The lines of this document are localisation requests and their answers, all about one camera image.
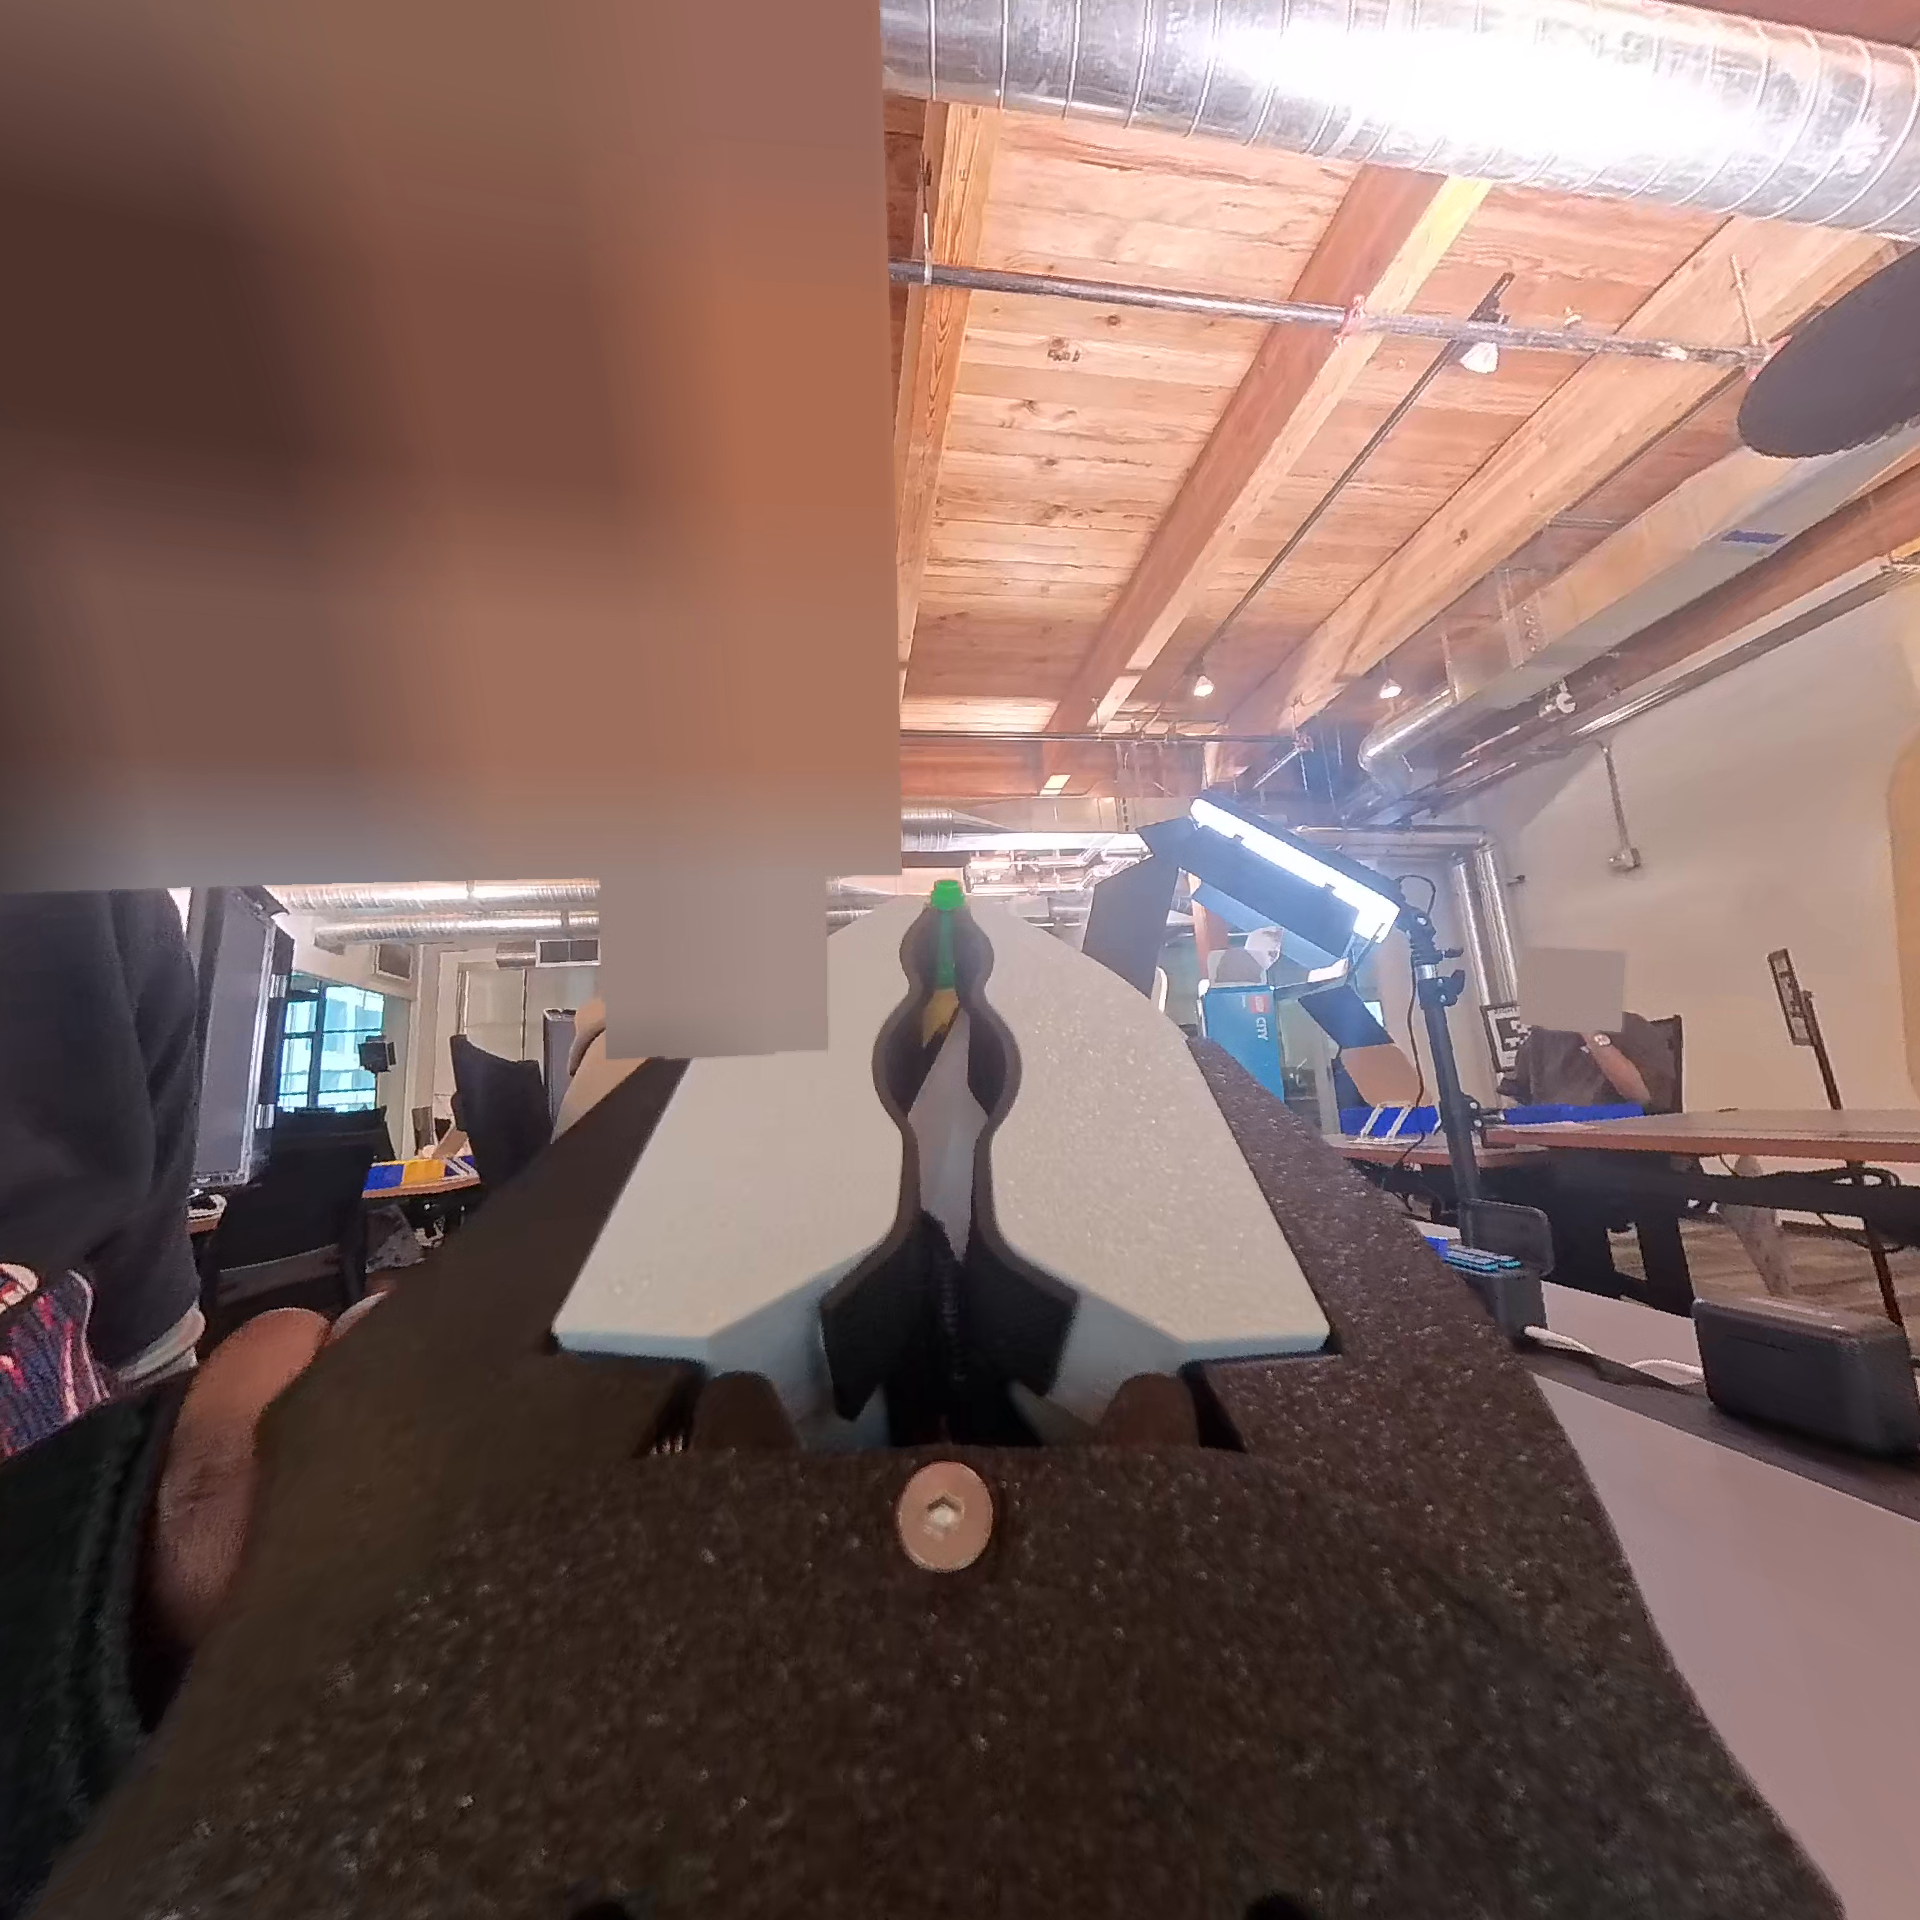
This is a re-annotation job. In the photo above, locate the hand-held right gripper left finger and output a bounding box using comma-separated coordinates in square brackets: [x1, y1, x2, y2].
[555, 896, 936, 1429]

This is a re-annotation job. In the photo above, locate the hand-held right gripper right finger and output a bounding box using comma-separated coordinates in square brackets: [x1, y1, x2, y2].
[961, 896, 1334, 1429]

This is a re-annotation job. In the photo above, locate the person's left hand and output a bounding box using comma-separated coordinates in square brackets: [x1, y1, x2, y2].
[145, 1305, 334, 1657]

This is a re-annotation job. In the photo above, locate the black office chair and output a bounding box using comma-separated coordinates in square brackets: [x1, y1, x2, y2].
[444, 1032, 555, 1189]
[199, 1102, 387, 1336]

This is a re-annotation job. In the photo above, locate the black light stand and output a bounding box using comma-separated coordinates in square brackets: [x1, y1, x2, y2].
[1389, 877, 1509, 1219]

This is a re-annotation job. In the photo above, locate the small black box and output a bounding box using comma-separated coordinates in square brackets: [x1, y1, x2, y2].
[1435, 1201, 1559, 1343]

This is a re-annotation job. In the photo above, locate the bright studio light panel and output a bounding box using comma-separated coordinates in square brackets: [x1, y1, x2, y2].
[1140, 791, 1408, 958]

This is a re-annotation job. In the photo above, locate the wooden desk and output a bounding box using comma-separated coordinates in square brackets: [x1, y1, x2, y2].
[1340, 1102, 1920, 1179]

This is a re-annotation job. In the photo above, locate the person's dark printed sweatshirt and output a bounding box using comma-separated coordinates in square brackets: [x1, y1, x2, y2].
[0, 888, 206, 1832]

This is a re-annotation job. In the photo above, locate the small grey box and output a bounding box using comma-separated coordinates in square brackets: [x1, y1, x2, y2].
[1693, 1294, 1920, 1462]

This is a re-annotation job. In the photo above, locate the silver ventilation duct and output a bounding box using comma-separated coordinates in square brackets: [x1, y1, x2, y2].
[878, 0, 1920, 247]

